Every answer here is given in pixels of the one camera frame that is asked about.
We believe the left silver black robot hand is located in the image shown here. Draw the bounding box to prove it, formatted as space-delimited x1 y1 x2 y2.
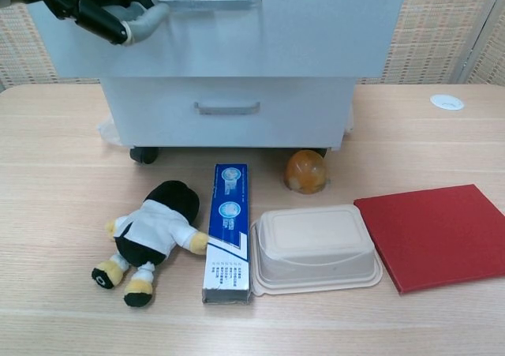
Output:
0 0 210 47

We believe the grey drawer medium height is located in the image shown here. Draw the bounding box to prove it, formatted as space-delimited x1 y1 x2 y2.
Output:
27 0 410 80

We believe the grey drawer above casters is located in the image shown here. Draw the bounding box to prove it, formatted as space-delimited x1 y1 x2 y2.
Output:
100 77 358 148

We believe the black caster wheel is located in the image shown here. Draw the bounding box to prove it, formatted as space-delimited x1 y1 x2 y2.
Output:
129 146 159 165

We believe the plush doll white coat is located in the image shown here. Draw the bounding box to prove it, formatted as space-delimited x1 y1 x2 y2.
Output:
91 180 211 309

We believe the blue toothpaste box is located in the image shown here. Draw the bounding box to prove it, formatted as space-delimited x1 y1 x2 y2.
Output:
201 163 253 306

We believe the orange jelly cup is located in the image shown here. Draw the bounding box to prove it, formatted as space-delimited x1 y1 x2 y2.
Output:
282 149 330 195

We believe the beige lidded food container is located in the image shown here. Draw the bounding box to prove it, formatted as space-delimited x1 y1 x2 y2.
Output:
249 204 383 296

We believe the red square notebook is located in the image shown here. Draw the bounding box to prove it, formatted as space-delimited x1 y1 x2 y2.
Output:
353 183 505 296

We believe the white round cable grommet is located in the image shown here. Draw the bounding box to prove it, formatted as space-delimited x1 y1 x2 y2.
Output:
429 94 466 111

